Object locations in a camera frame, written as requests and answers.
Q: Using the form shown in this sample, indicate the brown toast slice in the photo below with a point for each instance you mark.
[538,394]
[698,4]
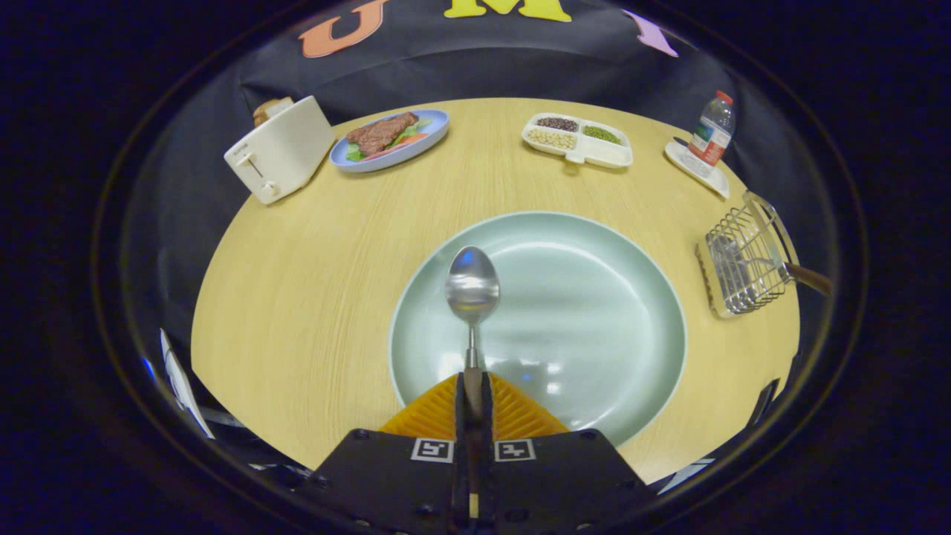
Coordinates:
[266,110]

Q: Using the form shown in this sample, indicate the blue plate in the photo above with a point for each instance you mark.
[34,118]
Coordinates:
[438,128]

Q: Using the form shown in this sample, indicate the clear bottle with red cap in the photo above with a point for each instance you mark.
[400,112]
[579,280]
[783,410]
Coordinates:
[712,134]

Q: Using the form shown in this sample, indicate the white square coaster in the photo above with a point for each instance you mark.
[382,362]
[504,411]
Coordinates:
[702,176]

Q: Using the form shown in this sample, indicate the white toaster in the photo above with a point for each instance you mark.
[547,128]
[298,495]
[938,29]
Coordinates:
[286,152]

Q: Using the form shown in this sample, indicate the pale green plate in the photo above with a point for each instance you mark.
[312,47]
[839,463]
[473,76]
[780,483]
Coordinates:
[579,319]

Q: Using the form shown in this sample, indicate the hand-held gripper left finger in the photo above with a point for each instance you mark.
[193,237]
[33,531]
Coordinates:
[461,461]

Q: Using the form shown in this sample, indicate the brown steak with vegetables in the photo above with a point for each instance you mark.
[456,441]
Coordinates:
[383,132]

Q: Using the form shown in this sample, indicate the white divided dish with beans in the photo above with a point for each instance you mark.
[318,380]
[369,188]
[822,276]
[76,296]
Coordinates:
[605,154]

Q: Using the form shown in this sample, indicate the black table edge clamp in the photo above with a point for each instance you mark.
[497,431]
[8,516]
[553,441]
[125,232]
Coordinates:
[765,401]

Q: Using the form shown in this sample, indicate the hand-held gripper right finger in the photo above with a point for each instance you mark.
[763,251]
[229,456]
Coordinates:
[487,461]

